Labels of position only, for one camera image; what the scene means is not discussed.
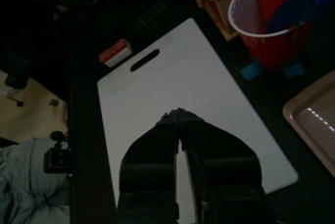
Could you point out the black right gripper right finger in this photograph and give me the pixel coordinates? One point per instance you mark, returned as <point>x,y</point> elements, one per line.
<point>226,169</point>

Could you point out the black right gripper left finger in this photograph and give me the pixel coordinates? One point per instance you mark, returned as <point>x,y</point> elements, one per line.
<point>147,169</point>

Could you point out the salmon sushi toy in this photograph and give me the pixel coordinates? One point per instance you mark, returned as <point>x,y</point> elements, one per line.
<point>115,53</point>

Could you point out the white plastic cutting board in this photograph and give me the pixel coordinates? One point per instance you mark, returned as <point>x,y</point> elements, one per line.
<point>187,97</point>

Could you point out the pink plastic tray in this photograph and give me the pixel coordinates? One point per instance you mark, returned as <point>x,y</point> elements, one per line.
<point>313,120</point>

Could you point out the grey cloth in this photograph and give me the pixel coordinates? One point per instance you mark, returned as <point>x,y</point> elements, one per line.
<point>25,185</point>

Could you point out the blue flat piece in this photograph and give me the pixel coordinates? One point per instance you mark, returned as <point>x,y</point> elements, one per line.
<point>250,70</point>

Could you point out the red plastic cup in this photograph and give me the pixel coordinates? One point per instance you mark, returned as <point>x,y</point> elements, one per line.
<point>274,45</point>

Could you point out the blue plastic utensil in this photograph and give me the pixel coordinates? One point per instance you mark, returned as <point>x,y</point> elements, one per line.
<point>296,9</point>

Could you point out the small camera on tripod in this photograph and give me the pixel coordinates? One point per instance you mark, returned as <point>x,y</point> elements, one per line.
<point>57,160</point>

